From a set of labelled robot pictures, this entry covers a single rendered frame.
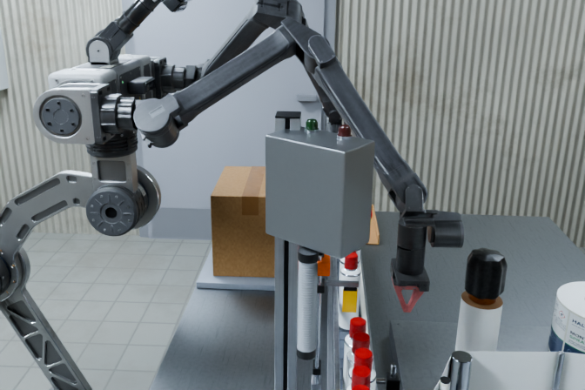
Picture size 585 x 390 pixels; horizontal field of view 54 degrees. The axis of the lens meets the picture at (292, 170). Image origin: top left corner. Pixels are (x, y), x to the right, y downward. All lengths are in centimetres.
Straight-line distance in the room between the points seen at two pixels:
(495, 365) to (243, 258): 88
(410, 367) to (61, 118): 96
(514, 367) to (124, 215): 102
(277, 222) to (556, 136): 329
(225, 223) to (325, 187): 85
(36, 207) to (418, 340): 114
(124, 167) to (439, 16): 263
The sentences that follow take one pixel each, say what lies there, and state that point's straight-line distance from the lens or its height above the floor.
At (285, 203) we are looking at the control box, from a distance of 101.
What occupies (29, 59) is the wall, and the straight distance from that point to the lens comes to 421.
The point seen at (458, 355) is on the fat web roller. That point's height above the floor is 107.
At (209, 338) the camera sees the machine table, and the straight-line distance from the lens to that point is 160.
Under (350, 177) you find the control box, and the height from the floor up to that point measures 143.
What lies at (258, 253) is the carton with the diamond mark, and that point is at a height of 93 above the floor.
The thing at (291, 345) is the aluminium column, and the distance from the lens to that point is 122.
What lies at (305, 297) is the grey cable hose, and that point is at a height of 120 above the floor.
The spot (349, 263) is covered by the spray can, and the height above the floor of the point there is 107.
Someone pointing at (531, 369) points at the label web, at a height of 103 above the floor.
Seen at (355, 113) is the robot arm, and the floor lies 147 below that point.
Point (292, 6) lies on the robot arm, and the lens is 156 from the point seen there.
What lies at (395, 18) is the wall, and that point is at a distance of 378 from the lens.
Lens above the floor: 172
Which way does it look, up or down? 18 degrees down
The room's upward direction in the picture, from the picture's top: 1 degrees clockwise
